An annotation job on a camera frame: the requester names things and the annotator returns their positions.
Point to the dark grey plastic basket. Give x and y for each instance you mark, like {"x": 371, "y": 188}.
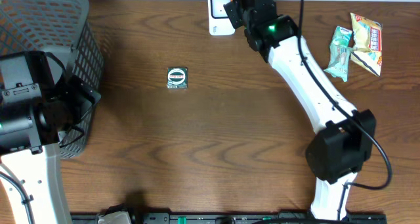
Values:
{"x": 61, "y": 28}

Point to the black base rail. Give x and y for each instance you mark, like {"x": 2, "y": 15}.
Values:
{"x": 168, "y": 218}

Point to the yellow snack bag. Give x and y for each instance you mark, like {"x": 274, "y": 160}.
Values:
{"x": 367, "y": 49}

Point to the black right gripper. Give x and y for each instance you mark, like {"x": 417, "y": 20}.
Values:
{"x": 230, "y": 8}

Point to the teal snack packet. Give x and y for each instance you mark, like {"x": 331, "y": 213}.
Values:
{"x": 339, "y": 61}

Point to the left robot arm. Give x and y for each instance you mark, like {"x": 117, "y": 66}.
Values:
{"x": 39, "y": 100}

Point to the round clear packaged item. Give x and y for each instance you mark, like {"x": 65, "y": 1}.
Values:
{"x": 177, "y": 78}

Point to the teal tissue pack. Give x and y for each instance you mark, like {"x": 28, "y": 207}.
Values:
{"x": 341, "y": 37}

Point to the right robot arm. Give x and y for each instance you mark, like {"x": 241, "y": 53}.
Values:
{"x": 343, "y": 135}

